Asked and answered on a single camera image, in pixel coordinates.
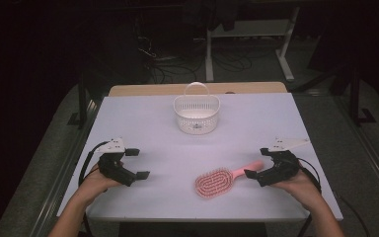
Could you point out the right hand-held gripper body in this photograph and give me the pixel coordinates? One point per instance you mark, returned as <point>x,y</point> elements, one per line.
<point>281,168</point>

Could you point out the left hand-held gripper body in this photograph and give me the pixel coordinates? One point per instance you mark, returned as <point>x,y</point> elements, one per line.
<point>115,164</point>

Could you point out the pink hairbrush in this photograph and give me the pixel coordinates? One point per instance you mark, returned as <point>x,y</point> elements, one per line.
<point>210,182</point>

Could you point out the white plastic basket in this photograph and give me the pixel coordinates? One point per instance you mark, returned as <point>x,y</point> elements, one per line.
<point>195,125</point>

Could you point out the person's left hand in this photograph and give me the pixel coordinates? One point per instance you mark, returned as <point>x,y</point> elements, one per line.
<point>93,182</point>

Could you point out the person's right hand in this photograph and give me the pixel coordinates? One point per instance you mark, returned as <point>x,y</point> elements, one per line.
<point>301,189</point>

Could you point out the beige wooden table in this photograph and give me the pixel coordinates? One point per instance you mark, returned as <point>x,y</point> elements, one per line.
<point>144,89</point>

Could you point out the black metal stand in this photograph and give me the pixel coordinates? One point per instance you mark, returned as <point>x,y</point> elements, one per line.
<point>354,98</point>
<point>83,98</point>

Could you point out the dark cloth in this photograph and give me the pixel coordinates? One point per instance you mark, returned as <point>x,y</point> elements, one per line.
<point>217,13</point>

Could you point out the metal floor rail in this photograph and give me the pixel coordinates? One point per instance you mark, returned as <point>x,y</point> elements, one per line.
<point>368,148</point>
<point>64,174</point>

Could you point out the white metal table frame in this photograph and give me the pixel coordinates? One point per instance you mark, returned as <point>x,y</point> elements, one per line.
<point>209,59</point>

